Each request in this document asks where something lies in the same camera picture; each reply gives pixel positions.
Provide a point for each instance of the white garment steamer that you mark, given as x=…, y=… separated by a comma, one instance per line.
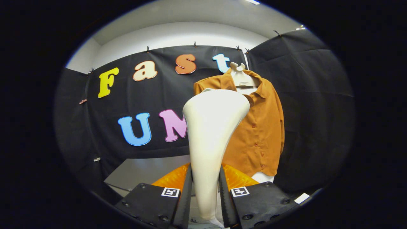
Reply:
x=210, y=127

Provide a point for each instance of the long ceiling light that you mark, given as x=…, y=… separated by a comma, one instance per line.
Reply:
x=252, y=1

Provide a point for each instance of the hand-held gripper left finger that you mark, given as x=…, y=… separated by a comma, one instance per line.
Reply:
x=186, y=206

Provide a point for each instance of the row of black clips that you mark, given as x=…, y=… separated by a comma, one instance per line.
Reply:
x=195, y=44

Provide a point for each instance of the white paper label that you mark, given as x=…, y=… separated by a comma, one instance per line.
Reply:
x=301, y=198

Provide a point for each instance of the small ceiling light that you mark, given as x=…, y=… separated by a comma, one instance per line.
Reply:
x=301, y=28

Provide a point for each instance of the orange-brown button shirt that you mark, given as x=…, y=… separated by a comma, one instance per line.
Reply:
x=260, y=133

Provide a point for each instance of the pink clip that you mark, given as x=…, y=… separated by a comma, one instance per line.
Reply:
x=83, y=101

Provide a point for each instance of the black backdrop cloth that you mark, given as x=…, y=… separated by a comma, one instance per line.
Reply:
x=318, y=111

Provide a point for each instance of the white mannequin torso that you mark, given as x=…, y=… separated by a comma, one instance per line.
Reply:
x=242, y=78

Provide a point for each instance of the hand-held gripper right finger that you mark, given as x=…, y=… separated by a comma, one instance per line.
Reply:
x=225, y=206

